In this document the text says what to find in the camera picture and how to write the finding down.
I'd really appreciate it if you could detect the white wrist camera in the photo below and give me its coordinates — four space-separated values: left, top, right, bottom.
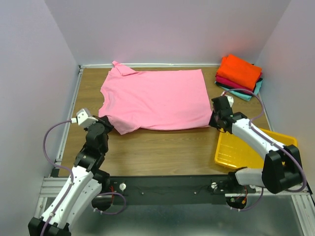
70 108 97 129
221 92 234 107

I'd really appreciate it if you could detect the teal folded t shirt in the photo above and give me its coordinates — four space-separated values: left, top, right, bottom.
221 87 253 101

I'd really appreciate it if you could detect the yellow plastic tray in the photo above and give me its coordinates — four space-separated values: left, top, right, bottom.
214 127 298 173

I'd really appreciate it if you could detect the pink t shirt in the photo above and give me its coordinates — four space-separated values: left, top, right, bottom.
98 61 212 135

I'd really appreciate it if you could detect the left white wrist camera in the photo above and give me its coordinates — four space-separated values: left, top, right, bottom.
70 108 97 129

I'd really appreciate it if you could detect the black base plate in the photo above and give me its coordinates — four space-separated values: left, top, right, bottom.
92 175 255 211

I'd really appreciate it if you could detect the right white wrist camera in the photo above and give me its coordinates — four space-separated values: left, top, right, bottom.
221 92 234 107

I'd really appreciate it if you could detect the orange folded t shirt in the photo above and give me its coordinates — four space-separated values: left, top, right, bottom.
217 54 262 90

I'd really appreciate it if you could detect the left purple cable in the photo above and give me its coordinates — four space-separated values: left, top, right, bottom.
39 119 126 236

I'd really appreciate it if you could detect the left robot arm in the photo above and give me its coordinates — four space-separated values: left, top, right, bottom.
28 112 114 236

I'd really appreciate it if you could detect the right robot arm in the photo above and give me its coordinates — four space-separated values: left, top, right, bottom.
209 95 307 194

